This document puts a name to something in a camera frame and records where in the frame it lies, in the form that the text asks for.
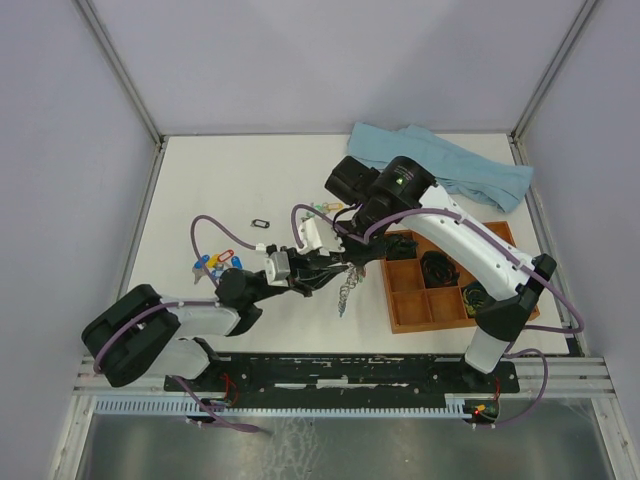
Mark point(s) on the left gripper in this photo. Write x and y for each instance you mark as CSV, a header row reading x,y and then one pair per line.
x,y
307,272

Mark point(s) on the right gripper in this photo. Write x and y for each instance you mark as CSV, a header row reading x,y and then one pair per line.
x,y
361,257

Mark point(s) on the large keyring holder blue handle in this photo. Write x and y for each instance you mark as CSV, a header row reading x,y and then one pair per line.
x,y
355,275

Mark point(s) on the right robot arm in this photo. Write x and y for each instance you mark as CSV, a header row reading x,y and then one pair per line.
x,y
406,193

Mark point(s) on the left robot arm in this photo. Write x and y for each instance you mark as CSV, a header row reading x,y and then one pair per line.
x,y
144,328

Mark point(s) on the rolled dark tie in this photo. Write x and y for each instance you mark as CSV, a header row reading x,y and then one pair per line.
x,y
400,247

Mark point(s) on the green yellow tag key bunch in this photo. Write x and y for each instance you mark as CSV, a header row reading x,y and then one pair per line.
x,y
324,208

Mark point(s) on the wooden compartment tray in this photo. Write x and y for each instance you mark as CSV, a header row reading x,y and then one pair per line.
x,y
413,307

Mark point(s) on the black tag key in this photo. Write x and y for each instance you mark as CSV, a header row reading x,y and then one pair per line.
x,y
260,223

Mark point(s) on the rolled orange-dotted tie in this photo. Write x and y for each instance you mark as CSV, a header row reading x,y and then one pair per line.
x,y
438,270

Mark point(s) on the coloured tag key bunch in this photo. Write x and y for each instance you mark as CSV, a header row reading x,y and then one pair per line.
x,y
215,265

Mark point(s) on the rolled blue-yellow tie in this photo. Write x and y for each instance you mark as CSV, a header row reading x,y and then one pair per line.
x,y
474,298

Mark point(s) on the light blue cloth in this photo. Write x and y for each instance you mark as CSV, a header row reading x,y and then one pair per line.
x,y
458,170

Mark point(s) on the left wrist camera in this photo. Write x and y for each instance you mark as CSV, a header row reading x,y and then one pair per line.
x,y
276,265

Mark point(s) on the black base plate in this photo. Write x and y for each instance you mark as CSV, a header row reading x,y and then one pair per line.
x,y
245,373

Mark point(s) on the grey cable duct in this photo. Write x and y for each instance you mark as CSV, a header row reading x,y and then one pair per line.
x,y
181,405

